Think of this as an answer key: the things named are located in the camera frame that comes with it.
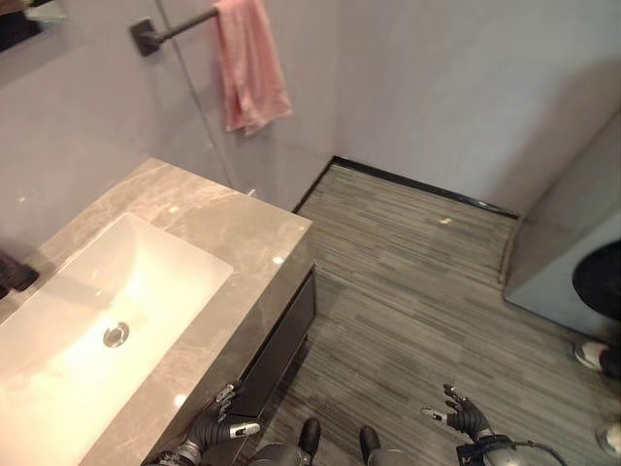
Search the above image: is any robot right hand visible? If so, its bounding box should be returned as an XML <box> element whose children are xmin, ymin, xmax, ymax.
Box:
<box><xmin>419</xmin><ymin>383</ymin><xmax>495</xmax><ymax>444</ymax></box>

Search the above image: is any black faucet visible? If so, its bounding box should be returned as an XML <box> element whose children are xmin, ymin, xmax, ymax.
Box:
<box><xmin>0</xmin><ymin>250</ymin><xmax>41</xmax><ymax>298</ymax></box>

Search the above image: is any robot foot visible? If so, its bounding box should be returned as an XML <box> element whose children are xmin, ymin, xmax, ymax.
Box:
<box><xmin>359</xmin><ymin>425</ymin><xmax>381</xmax><ymax>462</ymax></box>
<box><xmin>297</xmin><ymin>417</ymin><xmax>322</xmax><ymax>453</ymax></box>

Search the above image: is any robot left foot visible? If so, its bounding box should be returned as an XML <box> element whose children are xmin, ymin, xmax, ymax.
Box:
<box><xmin>297</xmin><ymin>417</ymin><xmax>322</xmax><ymax>453</ymax></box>

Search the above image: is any person's foot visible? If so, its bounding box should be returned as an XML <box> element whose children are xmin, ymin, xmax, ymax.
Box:
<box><xmin>595</xmin><ymin>420</ymin><xmax>621</xmax><ymax>456</ymax></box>
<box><xmin>573</xmin><ymin>340</ymin><xmax>621</xmax><ymax>374</ymax></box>

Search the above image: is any grey washing machine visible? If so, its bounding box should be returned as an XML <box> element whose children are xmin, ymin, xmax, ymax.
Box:
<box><xmin>502</xmin><ymin>101</ymin><xmax>621</xmax><ymax>341</ymax></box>

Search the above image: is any dark towel bar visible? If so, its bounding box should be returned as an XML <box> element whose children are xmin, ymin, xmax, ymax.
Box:
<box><xmin>128</xmin><ymin>4</ymin><xmax>220</xmax><ymax>57</ymax></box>

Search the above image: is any robot silver torso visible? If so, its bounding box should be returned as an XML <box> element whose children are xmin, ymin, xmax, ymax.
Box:
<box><xmin>242</xmin><ymin>444</ymin><xmax>413</xmax><ymax>466</ymax></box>

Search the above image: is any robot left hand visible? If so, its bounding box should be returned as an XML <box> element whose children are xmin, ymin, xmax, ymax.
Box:
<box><xmin>188</xmin><ymin>383</ymin><xmax>262</xmax><ymax>447</ymax></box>

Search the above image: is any chrome sink drain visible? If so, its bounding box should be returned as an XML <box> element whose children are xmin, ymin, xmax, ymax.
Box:
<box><xmin>103</xmin><ymin>320</ymin><xmax>131</xmax><ymax>349</ymax></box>

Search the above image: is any white rectangular sink basin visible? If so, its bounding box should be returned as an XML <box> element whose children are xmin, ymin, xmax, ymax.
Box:
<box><xmin>0</xmin><ymin>212</ymin><xmax>235</xmax><ymax>466</ymax></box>

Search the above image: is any dark vanity cabinet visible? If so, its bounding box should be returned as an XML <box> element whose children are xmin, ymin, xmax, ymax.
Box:
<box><xmin>226</xmin><ymin>269</ymin><xmax>317</xmax><ymax>419</ymax></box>

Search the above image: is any pink towel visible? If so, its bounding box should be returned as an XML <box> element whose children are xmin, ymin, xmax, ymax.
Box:
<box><xmin>212</xmin><ymin>0</ymin><xmax>294</xmax><ymax>137</ymax></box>

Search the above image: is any marble vanity counter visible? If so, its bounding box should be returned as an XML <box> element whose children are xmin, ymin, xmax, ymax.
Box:
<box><xmin>0</xmin><ymin>156</ymin><xmax>316</xmax><ymax>466</ymax></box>

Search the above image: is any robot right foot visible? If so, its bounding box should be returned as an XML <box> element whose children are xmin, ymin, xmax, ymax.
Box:
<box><xmin>359</xmin><ymin>425</ymin><xmax>381</xmax><ymax>462</ymax></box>

